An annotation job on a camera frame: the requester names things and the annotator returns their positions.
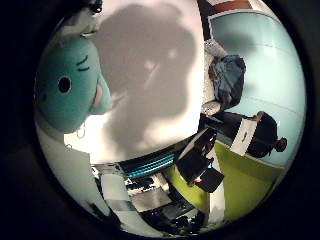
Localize lime green floor mat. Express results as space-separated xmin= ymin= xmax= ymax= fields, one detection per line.
xmin=164 ymin=141 xmax=288 ymax=224

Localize person in dark clothes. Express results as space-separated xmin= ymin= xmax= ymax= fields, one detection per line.
xmin=221 ymin=110 xmax=288 ymax=159

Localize grey clothes pile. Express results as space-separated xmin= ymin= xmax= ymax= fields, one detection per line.
xmin=209 ymin=54 xmax=248 ymax=110

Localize teal plush toy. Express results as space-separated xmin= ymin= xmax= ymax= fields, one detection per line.
xmin=34 ymin=34 xmax=113 ymax=134

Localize teal striped rack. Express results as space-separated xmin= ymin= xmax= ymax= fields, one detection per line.
xmin=119 ymin=149 xmax=178 ymax=179

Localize white box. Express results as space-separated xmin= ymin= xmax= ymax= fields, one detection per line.
xmin=201 ymin=38 xmax=228 ymax=117

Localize white paper sheet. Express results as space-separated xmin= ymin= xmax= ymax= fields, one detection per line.
xmin=230 ymin=118 xmax=258 ymax=157

